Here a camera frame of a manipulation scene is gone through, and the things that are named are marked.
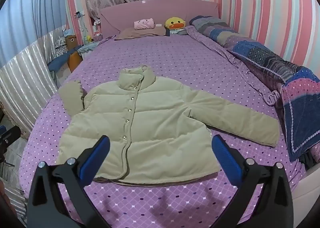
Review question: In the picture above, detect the beige puffer jacket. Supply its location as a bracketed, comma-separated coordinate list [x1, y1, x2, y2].
[56, 66, 280, 186]

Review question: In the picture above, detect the silver striped curtain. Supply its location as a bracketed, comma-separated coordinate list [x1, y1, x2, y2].
[1, 25, 66, 138]

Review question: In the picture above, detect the purple dotted bed sheet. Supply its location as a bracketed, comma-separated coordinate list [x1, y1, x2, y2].
[18, 33, 307, 228]

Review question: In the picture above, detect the blue cloth on nightstand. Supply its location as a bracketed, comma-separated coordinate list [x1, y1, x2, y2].
[48, 45, 81, 73]

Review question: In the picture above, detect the orange wooden nightstand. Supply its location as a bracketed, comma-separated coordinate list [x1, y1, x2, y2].
[67, 51, 83, 73]

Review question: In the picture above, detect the brown cardboard storage box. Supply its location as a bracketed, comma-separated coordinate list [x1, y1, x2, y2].
[65, 35, 78, 50]

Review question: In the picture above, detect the patchwork purple blue quilt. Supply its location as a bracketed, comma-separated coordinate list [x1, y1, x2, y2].
[189, 15, 319, 161]

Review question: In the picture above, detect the brown flat pillow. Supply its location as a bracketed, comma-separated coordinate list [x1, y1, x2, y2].
[115, 27, 166, 40]

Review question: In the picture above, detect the pink padded headboard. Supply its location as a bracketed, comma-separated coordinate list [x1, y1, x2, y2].
[100, 0, 219, 38]

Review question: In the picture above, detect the yellow duck plush toy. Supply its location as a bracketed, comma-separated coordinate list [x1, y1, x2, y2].
[164, 17, 185, 30]

